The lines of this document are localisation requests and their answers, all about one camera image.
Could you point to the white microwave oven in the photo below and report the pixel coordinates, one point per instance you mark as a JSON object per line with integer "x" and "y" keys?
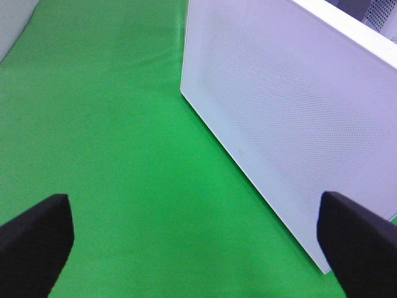
{"x": 379, "y": 15}

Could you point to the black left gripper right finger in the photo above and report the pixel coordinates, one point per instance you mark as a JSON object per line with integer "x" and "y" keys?
{"x": 359, "y": 246}

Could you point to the green table cloth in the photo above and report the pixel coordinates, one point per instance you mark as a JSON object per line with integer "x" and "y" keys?
{"x": 91, "y": 106}

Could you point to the white microwave door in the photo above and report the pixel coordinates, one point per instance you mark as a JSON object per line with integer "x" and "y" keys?
{"x": 303, "y": 97}

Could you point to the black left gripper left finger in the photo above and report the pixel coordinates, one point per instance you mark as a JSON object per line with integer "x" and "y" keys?
{"x": 35, "y": 247}

